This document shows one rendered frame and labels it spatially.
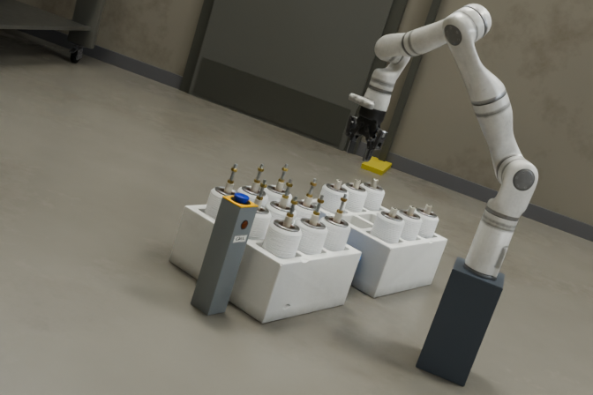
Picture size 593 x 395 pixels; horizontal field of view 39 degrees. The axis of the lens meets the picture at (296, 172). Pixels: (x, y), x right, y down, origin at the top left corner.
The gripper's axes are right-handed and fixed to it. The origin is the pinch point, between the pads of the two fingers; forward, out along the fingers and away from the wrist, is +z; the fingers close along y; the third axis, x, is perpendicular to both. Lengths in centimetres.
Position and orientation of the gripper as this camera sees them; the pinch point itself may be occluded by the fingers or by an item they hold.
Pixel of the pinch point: (358, 152)
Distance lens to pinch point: 245.1
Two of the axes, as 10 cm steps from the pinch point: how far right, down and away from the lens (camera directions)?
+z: -3.0, 9.3, 2.4
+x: -7.2, -0.5, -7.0
